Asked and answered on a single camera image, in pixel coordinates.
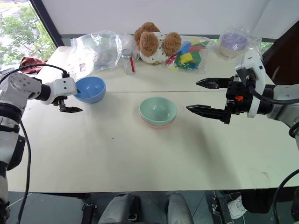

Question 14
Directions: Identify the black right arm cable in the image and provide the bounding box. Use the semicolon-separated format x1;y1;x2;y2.
246;70;299;224

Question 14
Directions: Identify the black window frame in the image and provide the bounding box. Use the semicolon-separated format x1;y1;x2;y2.
29;0;65;48

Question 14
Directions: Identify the bag of colourful blocks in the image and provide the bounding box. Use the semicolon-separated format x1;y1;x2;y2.
165;35;210;75

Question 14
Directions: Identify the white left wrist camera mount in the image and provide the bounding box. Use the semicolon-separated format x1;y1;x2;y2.
41;77;78;105

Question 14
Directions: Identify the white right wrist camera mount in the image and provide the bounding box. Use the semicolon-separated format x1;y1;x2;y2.
235;49;267;119

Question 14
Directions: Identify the blue bowl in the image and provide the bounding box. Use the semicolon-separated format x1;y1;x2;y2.
74;76;107;104

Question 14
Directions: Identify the white shoe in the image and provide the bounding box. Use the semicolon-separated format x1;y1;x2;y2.
227;195;248;220

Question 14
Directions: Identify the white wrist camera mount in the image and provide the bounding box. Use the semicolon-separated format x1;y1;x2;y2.
41;77;78;105
235;49;267;119

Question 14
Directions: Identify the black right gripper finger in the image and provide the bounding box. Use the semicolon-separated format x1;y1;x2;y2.
185;105;227;123
195;77;231;90

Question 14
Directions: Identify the dark grey rounded shape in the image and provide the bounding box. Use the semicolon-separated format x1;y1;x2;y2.
167;192;195;224
97;192;141;224

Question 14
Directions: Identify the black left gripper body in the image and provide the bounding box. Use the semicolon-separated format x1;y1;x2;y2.
52;95;69;112

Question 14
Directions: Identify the bagged purple bowl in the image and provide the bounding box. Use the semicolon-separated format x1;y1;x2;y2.
209;25;263;61

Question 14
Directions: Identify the purple lidded container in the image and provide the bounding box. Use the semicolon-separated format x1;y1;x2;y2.
220;32;249;51

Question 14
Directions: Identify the green bowl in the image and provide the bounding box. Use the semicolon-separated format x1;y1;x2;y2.
139;97;178;127

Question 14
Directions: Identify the dark red cloth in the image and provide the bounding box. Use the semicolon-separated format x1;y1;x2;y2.
19;56;47;73

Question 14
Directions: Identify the glass jar with red stick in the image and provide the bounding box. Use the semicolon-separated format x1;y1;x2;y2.
121;49;136;76

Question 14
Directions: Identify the brown and white plush toy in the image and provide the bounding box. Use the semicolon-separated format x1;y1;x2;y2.
133;21;183;66

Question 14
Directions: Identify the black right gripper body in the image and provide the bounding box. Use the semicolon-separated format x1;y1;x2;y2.
223;74;255;125

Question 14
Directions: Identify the clear plastic bag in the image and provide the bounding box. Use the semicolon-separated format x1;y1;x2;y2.
70;29;139;72

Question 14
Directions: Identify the black metal stand frame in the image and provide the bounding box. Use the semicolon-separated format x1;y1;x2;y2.
81;202;98;224
211;190;232;224

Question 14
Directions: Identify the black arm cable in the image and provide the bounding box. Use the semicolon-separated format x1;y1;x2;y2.
246;70;299;224
0;63;71;224

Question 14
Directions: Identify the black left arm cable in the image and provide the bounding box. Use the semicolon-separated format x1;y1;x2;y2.
0;63;71;224

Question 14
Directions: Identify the pink plate under bowl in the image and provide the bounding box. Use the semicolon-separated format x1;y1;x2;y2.
141;116;176;131

